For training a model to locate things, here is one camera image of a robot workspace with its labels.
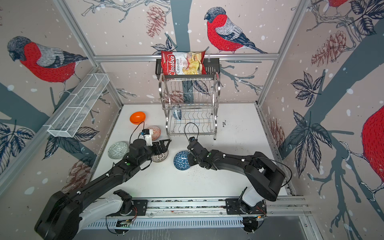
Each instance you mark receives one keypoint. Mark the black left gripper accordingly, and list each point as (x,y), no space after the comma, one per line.
(163,148)

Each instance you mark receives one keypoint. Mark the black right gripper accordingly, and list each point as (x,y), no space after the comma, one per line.
(191,162)

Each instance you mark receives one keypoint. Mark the white brown patterned bowl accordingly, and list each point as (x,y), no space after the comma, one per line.
(159,158)

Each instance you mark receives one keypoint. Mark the blue geometric upturned bowl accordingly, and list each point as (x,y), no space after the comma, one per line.
(181,161)

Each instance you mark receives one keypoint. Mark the blue floral ceramic bowl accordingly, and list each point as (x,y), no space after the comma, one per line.
(177,114)

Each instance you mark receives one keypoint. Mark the stainless steel dish rack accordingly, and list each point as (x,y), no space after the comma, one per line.
(198,98)

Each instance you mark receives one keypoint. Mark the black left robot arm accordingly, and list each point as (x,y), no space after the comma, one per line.
(65,214)

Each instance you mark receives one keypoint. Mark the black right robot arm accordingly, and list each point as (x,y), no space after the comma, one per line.
(264,175)

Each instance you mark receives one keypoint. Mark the red patterned ceramic bowl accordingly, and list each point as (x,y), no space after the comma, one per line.
(156,132)

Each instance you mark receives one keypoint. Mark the orange plastic bowl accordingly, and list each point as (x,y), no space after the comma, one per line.
(137,117)

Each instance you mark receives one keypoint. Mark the green patterned ceramic bowl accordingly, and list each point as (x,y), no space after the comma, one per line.
(118,150)

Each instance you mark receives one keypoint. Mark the red cassava chips bag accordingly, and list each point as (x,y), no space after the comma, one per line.
(181,65)

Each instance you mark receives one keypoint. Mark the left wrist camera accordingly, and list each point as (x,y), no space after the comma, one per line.
(147,134)

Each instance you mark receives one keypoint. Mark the aluminium mounting rail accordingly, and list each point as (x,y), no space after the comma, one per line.
(194,208)

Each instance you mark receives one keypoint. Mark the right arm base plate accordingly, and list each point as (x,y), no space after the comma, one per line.
(244,207)

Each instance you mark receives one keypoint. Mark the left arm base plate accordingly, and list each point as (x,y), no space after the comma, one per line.
(136,208)

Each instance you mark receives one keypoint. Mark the black wall basket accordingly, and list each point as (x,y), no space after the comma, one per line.
(212,66)

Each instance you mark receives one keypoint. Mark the white wire mesh shelf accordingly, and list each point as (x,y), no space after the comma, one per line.
(71,118)

